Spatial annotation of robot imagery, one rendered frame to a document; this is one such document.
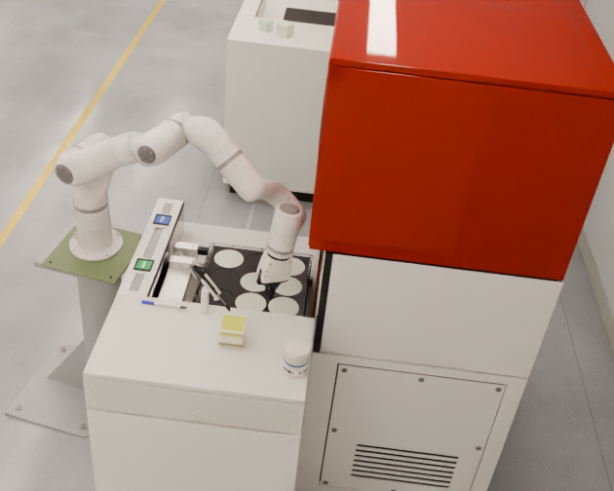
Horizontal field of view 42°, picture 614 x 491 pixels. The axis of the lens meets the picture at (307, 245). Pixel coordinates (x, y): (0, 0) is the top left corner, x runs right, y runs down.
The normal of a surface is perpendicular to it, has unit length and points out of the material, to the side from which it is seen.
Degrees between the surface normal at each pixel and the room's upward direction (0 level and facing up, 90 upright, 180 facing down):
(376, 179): 90
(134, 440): 90
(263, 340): 0
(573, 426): 0
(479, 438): 90
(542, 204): 90
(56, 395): 0
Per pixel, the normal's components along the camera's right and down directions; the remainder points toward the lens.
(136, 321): 0.09, -0.80
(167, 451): -0.08, 0.59
